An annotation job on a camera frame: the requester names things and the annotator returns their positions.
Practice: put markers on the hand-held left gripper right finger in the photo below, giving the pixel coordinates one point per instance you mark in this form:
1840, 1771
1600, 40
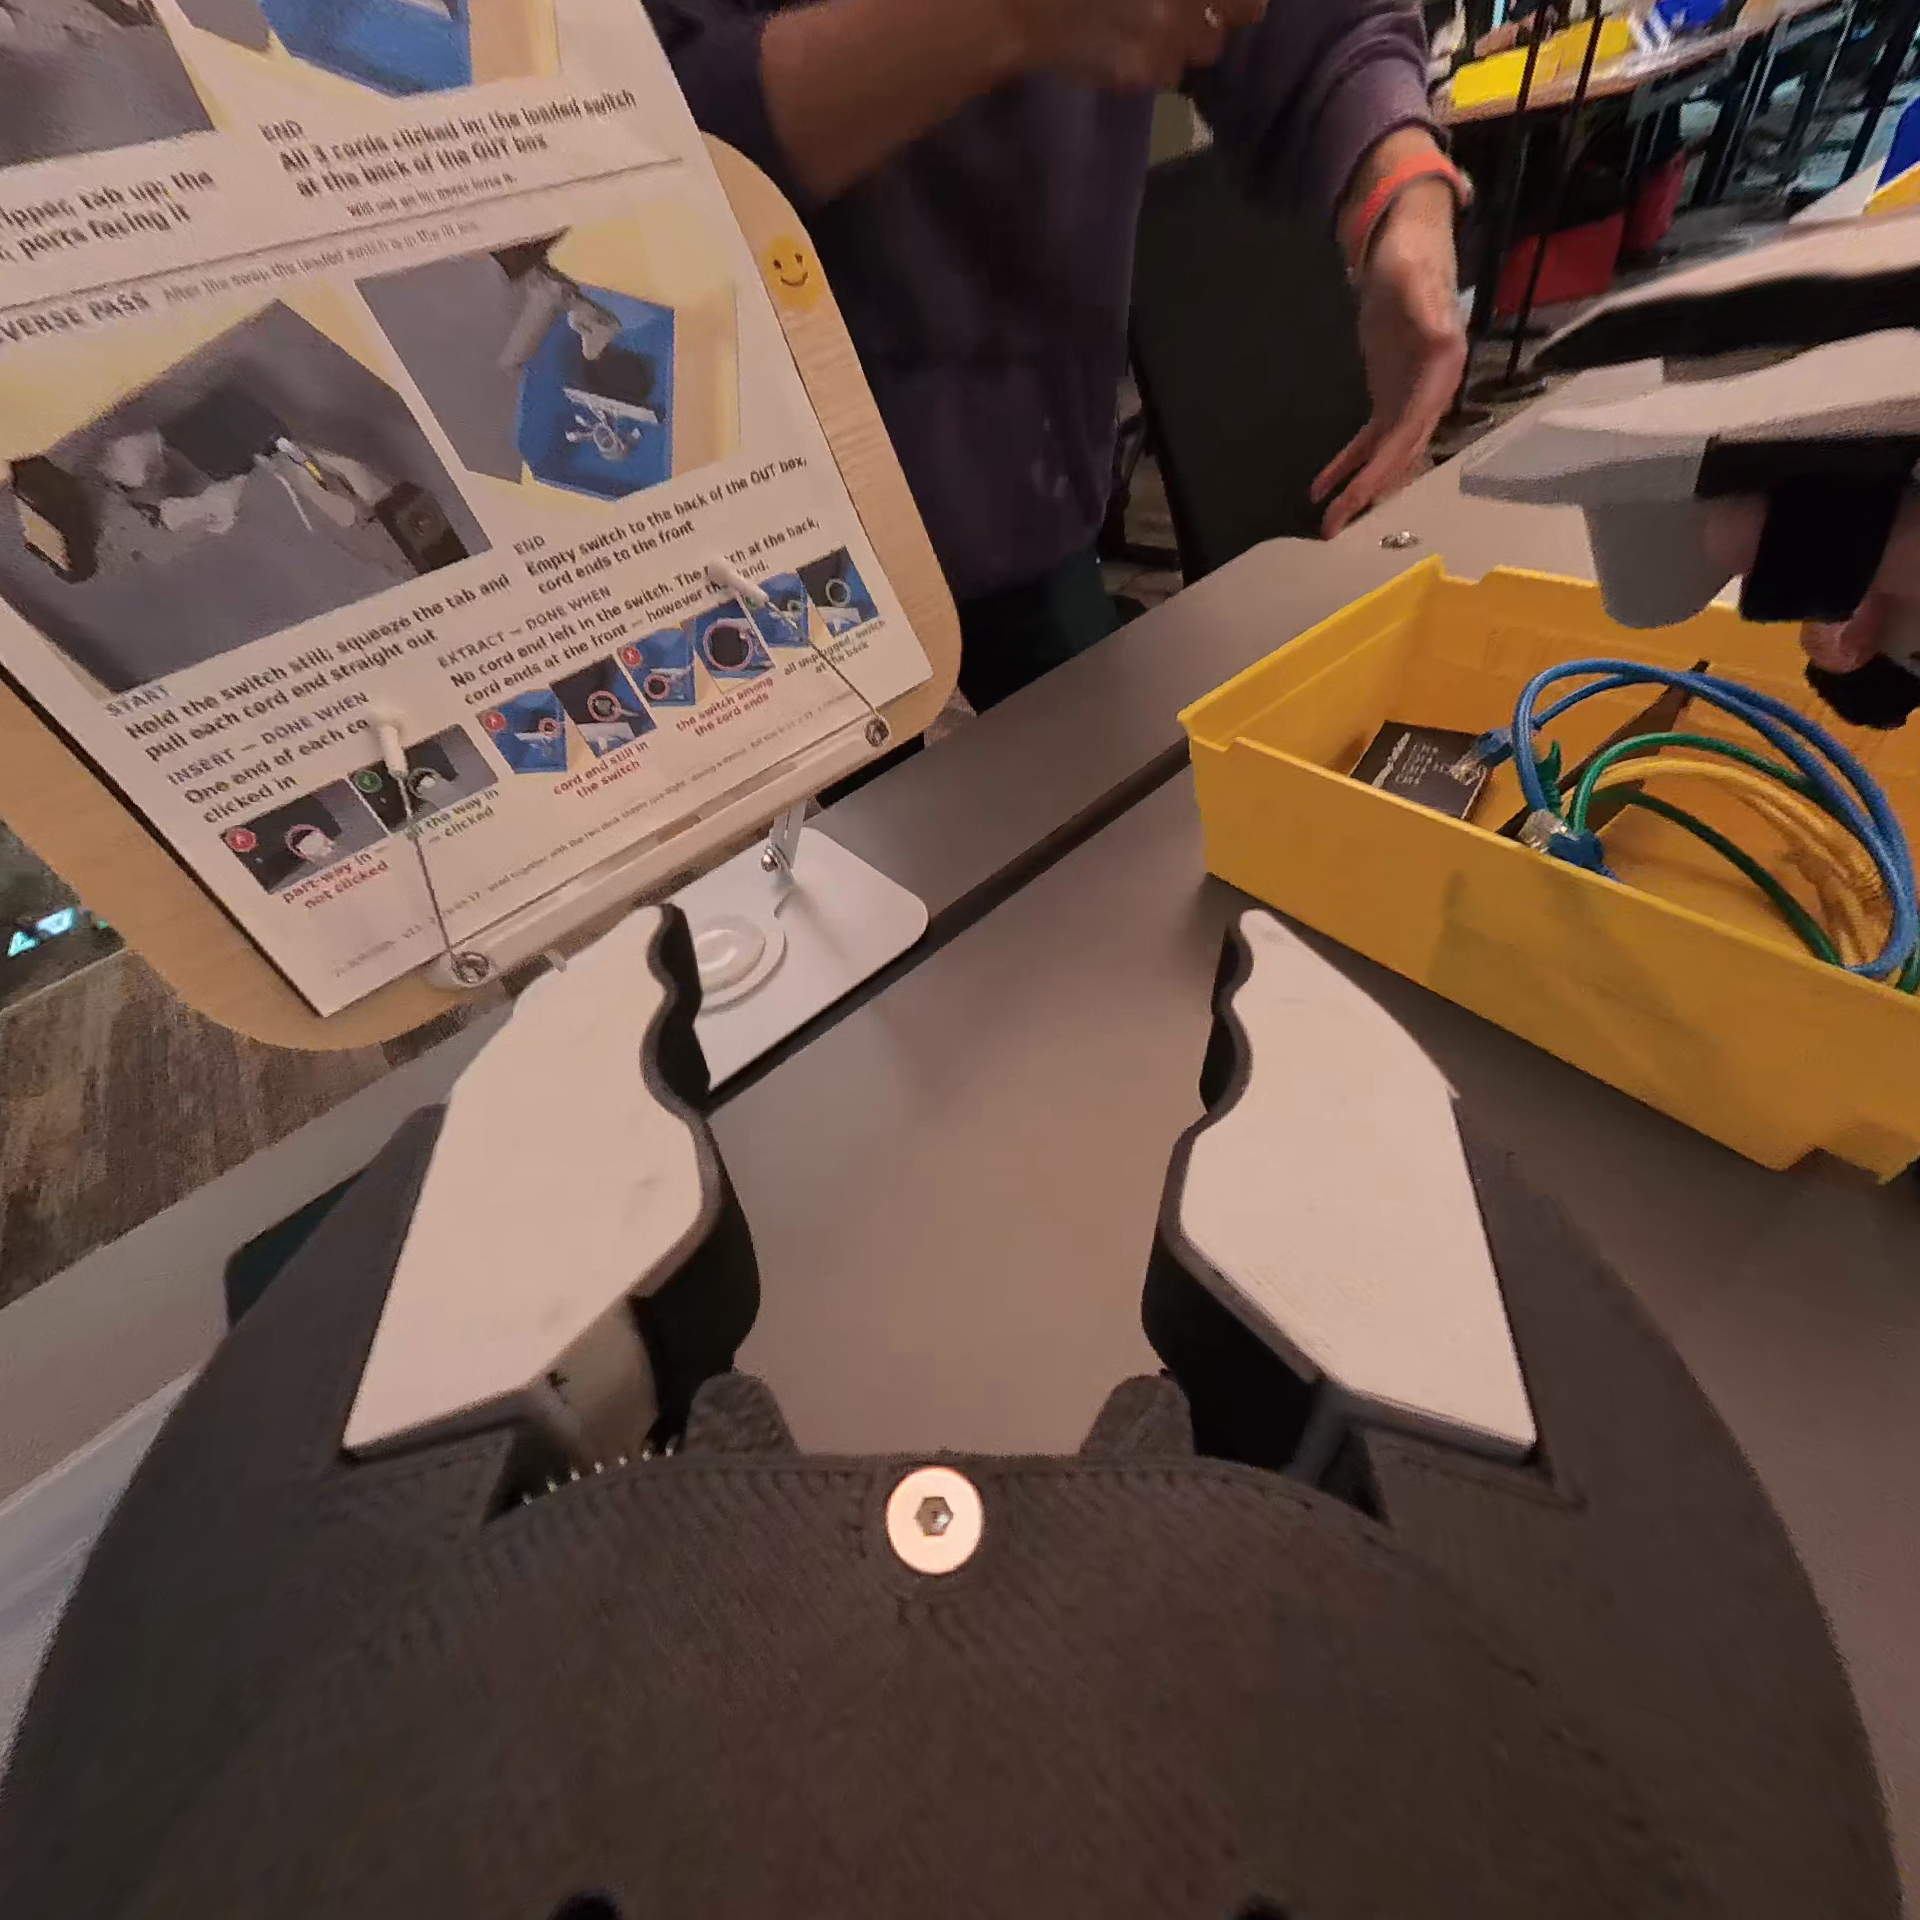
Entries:
1335, 1200

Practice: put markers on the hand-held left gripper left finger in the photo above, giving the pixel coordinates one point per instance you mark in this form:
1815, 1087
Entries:
557, 1171

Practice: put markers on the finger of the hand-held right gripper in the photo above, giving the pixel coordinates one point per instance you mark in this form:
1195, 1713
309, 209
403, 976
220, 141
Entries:
1651, 435
1771, 307

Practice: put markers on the yellow plastic bin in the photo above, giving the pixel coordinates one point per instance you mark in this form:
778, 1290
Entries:
1501, 961

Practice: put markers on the person's right hand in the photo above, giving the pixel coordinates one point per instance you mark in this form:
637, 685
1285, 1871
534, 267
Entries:
1740, 546

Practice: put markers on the red storage bin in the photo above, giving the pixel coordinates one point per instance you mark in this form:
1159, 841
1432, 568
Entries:
1589, 240

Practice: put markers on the orange wristband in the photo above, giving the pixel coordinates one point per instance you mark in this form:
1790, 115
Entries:
1388, 202

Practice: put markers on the white metal board stand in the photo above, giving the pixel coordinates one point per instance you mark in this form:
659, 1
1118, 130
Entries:
856, 914

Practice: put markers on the black chair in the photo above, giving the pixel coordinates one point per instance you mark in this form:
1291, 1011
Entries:
1245, 390

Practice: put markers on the clear plastic container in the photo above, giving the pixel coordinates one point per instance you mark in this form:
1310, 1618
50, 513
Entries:
60, 1530

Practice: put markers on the printed instruction sheet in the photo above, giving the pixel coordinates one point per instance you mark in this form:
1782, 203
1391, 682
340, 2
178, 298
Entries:
375, 450

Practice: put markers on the yellow smiley sticker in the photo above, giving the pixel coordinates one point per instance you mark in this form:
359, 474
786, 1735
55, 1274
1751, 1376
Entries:
795, 271

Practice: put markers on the black network switch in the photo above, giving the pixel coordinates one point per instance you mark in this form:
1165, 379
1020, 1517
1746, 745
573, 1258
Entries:
1403, 763

